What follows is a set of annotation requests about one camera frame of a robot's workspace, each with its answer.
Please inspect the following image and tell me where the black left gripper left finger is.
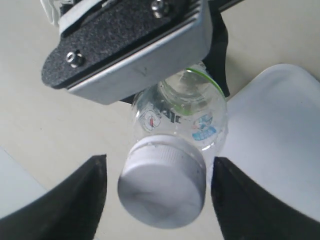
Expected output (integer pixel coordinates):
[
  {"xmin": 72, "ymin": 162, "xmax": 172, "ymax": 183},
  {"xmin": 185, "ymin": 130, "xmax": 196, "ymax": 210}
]
[{"xmin": 0, "ymin": 155, "xmax": 107, "ymax": 240}]

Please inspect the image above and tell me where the white bottle cap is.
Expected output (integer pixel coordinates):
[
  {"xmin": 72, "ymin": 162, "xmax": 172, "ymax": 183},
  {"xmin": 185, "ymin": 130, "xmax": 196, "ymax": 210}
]
[{"xmin": 117, "ymin": 134, "xmax": 207, "ymax": 229}]

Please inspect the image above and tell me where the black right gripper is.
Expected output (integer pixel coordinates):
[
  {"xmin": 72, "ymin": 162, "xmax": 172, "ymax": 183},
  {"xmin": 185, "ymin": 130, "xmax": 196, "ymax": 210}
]
[{"xmin": 119, "ymin": 0, "xmax": 239, "ymax": 104}]

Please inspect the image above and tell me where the white plastic tray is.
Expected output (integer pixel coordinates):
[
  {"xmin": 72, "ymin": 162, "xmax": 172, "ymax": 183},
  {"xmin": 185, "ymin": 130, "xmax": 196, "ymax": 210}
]
[{"xmin": 0, "ymin": 64, "xmax": 320, "ymax": 220}]

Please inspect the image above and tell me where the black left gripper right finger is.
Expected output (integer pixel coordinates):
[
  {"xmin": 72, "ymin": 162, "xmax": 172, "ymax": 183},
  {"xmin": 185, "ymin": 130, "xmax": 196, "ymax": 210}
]
[{"xmin": 211, "ymin": 157, "xmax": 320, "ymax": 240}]

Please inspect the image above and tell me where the clear plastic drink bottle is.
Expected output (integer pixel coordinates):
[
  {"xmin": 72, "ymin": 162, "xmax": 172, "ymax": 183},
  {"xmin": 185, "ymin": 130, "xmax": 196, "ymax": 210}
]
[{"xmin": 131, "ymin": 62, "xmax": 228, "ymax": 161}]

